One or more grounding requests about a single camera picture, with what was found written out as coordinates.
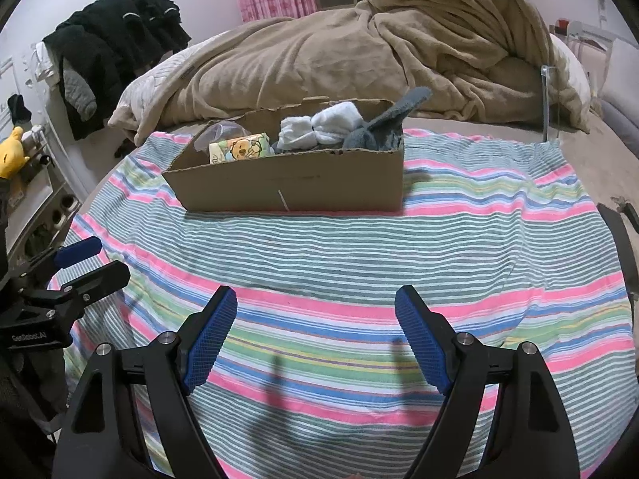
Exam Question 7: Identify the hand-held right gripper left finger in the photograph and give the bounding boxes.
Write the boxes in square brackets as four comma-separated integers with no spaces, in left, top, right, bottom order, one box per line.
[52,285,239,479]

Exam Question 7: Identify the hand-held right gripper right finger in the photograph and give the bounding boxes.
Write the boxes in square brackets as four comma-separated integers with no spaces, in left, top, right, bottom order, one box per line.
[394,285,582,479]

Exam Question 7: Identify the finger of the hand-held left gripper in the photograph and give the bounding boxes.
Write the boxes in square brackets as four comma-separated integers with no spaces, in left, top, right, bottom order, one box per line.
[7,236,103,285]
[22,260,131,317]

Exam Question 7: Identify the cardboard box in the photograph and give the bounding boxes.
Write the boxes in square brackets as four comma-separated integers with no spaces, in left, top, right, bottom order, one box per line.
[161,97,405,213]

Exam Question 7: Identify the clear snack bag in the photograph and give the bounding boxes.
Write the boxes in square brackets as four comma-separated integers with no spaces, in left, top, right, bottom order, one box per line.
[192,121,250,153]

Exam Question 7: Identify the green bear print tissue pack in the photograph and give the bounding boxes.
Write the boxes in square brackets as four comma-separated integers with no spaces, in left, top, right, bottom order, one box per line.
[208,132,273,164]

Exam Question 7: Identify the grey fuzzy socks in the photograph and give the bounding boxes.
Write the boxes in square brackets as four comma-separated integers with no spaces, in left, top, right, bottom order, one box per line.
[342,86,433,153]

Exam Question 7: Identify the striped cloth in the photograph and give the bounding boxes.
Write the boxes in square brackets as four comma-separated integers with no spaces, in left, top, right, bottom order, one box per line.
[47,127,639,479]

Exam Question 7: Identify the yellow plush toy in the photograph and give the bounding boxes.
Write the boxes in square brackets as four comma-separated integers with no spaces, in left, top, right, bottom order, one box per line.
[0,126,31,179]

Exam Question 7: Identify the hanging black sock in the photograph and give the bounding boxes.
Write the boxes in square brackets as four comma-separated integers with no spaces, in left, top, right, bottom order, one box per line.
[7,94,32,127]

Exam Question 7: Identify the grey quilted garment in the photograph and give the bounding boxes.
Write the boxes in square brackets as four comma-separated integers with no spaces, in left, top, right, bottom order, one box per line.
[61,57,98,121]

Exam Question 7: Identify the white quilt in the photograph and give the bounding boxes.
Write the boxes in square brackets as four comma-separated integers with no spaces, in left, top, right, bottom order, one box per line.
[115,50,200,121]

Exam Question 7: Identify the black phone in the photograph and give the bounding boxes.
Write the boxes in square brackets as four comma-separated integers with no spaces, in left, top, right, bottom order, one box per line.
[596,204,639,296]

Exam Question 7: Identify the pile of black clothes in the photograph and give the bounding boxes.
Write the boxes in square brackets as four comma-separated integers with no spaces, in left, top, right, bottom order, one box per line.
[42,0,192,141]

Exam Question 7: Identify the small black gadget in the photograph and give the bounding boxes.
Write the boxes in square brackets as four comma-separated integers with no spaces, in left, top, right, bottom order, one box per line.
[618,198,639,236]

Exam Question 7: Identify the clear acrylic stand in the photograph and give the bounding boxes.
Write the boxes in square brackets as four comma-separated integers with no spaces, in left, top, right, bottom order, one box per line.
[540,64,562,143]

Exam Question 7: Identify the beige blanket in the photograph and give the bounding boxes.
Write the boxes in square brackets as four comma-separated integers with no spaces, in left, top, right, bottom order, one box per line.
[107,0,592,135]

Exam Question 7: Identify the white pillow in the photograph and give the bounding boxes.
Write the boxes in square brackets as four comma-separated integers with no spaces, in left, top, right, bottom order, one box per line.
[549,32,592,111]

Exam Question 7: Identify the grey sofa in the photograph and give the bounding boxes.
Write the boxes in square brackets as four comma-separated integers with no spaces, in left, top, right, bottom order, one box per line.
[564,20,639,131]

